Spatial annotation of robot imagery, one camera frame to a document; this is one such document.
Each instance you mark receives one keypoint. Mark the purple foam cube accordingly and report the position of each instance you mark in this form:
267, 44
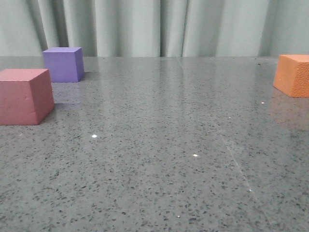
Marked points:
65, 64

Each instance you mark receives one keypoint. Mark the red foam cube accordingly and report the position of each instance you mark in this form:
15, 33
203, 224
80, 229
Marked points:
26, 96

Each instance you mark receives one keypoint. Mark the pale green curtain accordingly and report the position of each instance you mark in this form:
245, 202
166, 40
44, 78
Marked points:
155, 28

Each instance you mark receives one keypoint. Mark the orange foam cube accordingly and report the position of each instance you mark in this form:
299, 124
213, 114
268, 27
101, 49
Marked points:
292, 75

